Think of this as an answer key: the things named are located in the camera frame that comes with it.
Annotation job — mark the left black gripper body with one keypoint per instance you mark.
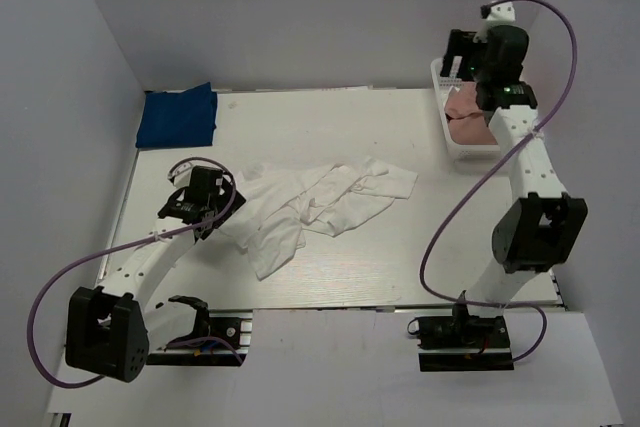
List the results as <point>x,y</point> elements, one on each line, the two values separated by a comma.
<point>221,202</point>

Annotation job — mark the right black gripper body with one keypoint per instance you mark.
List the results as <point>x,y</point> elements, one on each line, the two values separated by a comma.
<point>461,44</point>

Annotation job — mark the pink t-shirt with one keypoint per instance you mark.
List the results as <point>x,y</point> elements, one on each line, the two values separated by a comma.
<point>465,119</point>

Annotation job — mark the white printed t-shirt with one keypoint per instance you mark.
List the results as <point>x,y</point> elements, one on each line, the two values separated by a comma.
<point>281,205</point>

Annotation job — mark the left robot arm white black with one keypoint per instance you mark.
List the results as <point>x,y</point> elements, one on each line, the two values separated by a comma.
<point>113,327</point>

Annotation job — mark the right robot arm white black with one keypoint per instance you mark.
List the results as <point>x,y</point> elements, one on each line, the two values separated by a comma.
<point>541,227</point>

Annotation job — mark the white plastic mesh basket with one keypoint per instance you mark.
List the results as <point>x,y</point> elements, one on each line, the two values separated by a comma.
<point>457,152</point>

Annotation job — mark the folded blue t-shirt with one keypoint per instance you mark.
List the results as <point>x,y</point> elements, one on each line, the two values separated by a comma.
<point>178,119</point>

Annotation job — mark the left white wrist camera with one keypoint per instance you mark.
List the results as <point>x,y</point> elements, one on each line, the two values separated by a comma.
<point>179,176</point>

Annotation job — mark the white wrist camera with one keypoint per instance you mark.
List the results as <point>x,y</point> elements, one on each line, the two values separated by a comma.
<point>493,16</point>
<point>179,176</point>

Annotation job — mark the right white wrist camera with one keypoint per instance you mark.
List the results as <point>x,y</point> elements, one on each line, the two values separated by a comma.
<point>493,16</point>

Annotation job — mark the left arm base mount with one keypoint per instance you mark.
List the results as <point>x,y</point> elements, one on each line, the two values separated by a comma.
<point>226,344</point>

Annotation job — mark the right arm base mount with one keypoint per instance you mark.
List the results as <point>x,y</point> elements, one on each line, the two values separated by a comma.
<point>449,344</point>

